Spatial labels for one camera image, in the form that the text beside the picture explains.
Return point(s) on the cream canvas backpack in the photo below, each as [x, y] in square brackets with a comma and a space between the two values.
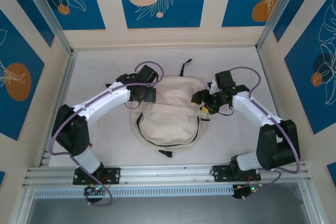
[168, 127]

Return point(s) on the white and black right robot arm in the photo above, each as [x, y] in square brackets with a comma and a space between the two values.
[244, 111]

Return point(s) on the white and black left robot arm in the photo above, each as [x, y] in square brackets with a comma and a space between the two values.
[110, 98]

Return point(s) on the right controller board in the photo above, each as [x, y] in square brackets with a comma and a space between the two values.
[244, 191]

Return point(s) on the controller board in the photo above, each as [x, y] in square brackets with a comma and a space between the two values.
[244, 191]
[94, 190]

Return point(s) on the left controller board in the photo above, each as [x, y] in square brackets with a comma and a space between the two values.
[94, 190]

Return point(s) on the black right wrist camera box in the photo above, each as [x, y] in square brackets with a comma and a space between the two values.
[224, 79]

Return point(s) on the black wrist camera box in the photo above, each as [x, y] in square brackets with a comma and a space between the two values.
[147, 73]
[224, 79]

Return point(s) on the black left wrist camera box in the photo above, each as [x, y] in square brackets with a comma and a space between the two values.
[147, 73]

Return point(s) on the aluminium table side rail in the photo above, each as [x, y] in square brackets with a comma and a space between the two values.
[67, 77]
[264, 72]

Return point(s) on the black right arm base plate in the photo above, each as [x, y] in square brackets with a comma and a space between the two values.
[220, 174]

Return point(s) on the aluminium frame post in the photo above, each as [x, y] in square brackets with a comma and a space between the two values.
[56, 30]
[268, 37]

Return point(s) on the aluminium mounting rail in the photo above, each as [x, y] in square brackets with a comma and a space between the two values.
[168, 175]

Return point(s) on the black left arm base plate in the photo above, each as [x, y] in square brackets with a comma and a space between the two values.
[116, 179]

